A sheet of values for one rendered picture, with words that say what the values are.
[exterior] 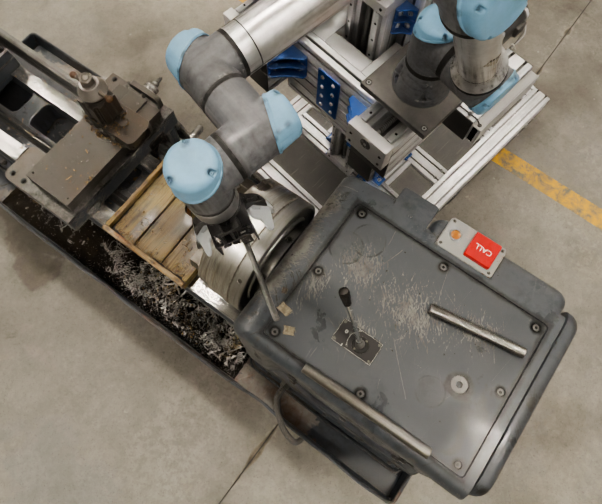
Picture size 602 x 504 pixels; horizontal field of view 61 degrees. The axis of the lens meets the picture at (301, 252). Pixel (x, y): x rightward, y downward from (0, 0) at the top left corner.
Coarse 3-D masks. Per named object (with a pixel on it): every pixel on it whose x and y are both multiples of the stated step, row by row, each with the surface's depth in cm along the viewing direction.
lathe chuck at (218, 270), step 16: (256, 192) 115; (272, 192) 117; (288, 192) 120; (256, 224) 111; (208, 256) 113; (224, 256) 112; (240, 256) 111; (208, 272) 116; (224, 272) 113; (224, 288) 116
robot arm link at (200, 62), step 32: (288, 0) 70; (320, 0) 71; (352, 0) 75; (192, 32) 70; (224, 32) 70; (256, 32) 70; (288, 32) 71; (192, 64) 69; (224, 64) 69; (256, 64) 72; (192, 96) 71
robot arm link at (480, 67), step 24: (432, 0) 77; (456, 0) 71; (480, 0) 69; (504, 0) 70; (456, 24) 77; (480, 24) 71; (504, 24) 75; (456, 48) 92; (480, 48) 87; (456, 72) 106; (480, 72) 98; (504, 72) 104; (480, 96) 108
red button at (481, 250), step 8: (472, 240) 107; (480, 240) 107; (488, 240) 107; (472, 248) 107; (480, 248) 107; (488, 248) 107; (496, 248) 107; (472, 256) 106; (480, 256) 106; (488, 256) 106; (496, 256) 106; (480, 264) 106; (488, 264) 106
